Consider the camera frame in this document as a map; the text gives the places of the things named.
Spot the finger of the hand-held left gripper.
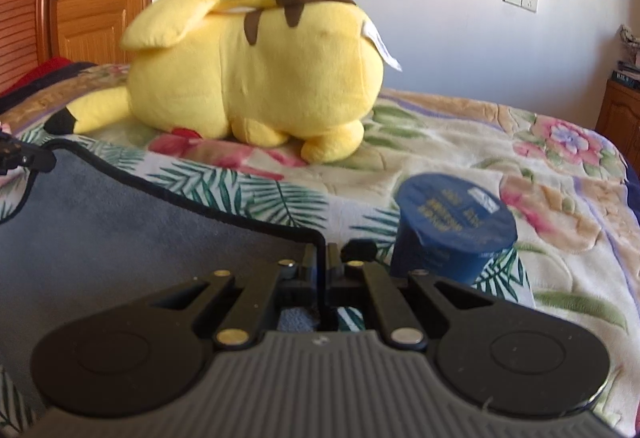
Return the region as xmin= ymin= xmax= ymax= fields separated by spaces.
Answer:
xmin=0 ymin=132 xmax=57 ymax=176

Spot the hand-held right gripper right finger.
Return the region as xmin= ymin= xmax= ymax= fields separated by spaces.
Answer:
xmin=325 ymin=239 xmax=497 ymax=352

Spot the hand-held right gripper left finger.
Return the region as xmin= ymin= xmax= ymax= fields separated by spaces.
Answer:
xmin=151 ymin=242 xmax=324 ymax=352

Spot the grey towel with black trim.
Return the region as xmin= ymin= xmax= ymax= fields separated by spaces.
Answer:
xmin=0 ymin=139 xmax=326 ymax=421

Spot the red cloth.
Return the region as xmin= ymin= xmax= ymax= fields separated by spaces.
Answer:
xmin=9 ymin=57 xmax=77 ymax=90

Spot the blue plastic cup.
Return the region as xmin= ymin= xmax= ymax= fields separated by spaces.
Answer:
xmin=389 ymin=172 xmax=519 ymax=287

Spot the floral blanket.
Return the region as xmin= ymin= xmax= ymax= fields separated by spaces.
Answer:
xmin=0 ymin=62 xmax=640 ymax=438

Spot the yellow plush toy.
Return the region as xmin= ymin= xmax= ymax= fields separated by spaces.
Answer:
xmin=44 ymin=0 xmax=403 ymax=164

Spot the wooden nightstand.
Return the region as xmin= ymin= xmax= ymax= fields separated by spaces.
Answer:
xmin=595 ymin=78 xmax=640 ymax=160

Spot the stack of books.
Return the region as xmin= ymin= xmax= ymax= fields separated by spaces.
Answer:
xmin=610 ymin=60 xmax=640 ymax=92

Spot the patterned cloth bundle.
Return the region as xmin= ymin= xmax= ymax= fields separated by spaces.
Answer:
xmin=619 ymin=24 xmax=640 ymax=64

